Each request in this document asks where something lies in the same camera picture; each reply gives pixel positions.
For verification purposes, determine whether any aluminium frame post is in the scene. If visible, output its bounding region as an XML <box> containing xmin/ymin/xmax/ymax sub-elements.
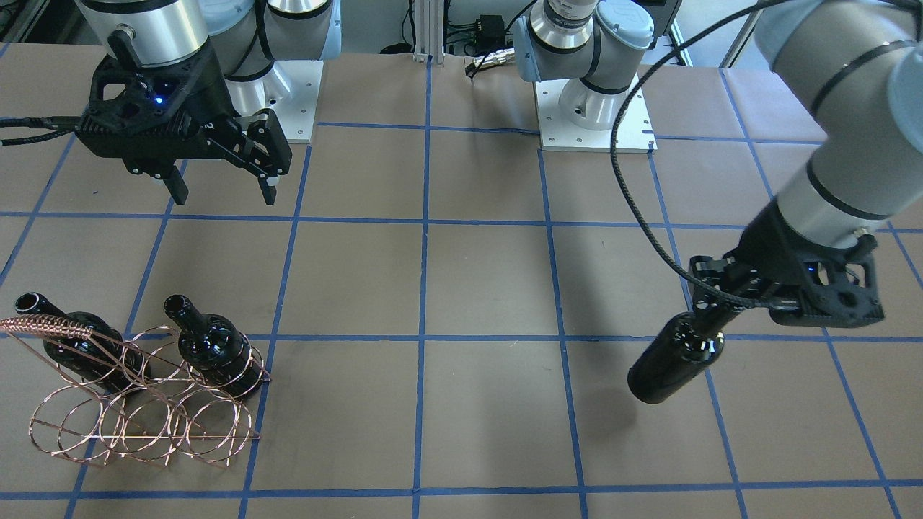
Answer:
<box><xmin>410</xmin><ymin>0</ymin><xmax>446</xmax><ymax>68</ymax></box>

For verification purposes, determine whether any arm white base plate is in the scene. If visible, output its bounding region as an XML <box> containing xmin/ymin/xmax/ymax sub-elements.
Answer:
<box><xmin>534</xmin><ymin>76</ymin><xmax>658</xmax><ymax>154</ymax></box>
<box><xmin>225</xmin><ymin>61</ymin><xmax>325</xmax><ymax>144</ymax></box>

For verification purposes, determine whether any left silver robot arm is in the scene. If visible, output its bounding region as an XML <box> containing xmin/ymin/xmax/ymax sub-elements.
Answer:
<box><xmin>666</xmin><ymin>1</ymin><xmax>921</xmax><ymax>337</ymax></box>

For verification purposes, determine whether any dark wine bottle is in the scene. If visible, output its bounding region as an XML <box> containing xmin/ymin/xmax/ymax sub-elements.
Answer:
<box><xmin>627</xmin><ymin>308</ymin><xmax>740</xmax><ymax>404</ymax></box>

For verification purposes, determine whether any dark bottle in basket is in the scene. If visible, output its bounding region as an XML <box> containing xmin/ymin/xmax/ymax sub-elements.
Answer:
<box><xmin>164</xmin><ymin>293</ymin><xmax>262</xmax><ymax>399</ymax></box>
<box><xmin>14</xmin><ymin>292</ymin><xmax>151</xmax><ymax>394</ymax></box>

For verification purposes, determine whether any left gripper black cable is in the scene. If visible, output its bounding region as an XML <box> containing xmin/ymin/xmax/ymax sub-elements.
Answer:
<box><xmin>609</xmin><ymin>0</ymin><xmax>801</xmax><ymax>311</ymax></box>

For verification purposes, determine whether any copper wire wine basket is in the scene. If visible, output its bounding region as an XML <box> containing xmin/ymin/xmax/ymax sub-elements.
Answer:
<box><xmin>2</xmin><ymin>314</ymin><xmax>262</xmax><ymax>466</ymax></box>

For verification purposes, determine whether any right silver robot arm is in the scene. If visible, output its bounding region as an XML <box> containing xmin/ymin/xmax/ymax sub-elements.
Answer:
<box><xmin>75</xmin><ymin>1</ymin><xmax>342</xmax><ymax>205</ymax></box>

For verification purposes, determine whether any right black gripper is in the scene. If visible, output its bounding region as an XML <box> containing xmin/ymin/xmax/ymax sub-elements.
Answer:
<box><xmin>76</xmin><ymin>40</ymin><xmax>291</xmax><ymax>205</ymax></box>

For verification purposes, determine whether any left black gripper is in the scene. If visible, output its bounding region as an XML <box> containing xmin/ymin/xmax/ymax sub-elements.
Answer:
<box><xmin>689</xmin><ymin>203</ymin><xmax>886</xmax><ymax>328</ymax></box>

